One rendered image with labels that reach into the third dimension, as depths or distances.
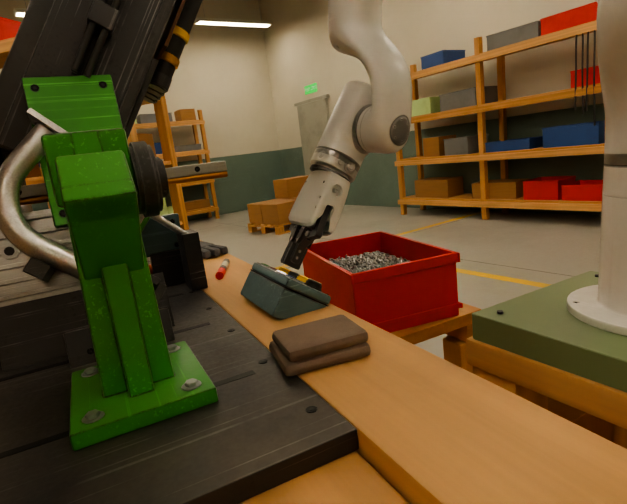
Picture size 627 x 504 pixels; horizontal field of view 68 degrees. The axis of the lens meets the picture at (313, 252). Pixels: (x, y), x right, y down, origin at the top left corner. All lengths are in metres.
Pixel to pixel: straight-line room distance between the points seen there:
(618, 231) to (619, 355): 0.15
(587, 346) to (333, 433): 0.31
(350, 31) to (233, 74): 10.18
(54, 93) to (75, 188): 0.37
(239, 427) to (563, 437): 0.26
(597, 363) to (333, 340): 0.28
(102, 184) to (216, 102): 10.27
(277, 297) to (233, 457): 0.31
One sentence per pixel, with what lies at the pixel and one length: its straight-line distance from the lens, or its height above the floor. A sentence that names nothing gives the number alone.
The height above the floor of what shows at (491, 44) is 2.08.
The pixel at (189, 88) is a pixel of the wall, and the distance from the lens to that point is 10.50.
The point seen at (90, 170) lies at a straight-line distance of 0.42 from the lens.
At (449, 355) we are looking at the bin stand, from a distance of 0.96.
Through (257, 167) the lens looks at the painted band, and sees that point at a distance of 10.91.
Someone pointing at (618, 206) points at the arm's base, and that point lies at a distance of 0.64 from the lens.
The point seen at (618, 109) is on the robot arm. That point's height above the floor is 1.13.
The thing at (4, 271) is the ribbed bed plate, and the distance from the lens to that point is 0.74.
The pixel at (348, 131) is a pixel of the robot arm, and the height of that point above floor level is 1.15.
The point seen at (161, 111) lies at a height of 1.55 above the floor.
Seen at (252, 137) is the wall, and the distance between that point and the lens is 10.91.
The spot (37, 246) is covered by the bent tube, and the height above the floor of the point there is 1.05.
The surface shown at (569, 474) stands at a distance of 0.38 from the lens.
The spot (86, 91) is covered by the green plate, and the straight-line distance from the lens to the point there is 0.77.
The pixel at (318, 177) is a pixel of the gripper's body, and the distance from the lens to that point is 0.79.
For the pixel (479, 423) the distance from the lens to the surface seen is 0.41.
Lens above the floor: 1.13
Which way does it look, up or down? 12 degrees down
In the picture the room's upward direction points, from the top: 7 degrees counter-clockwise
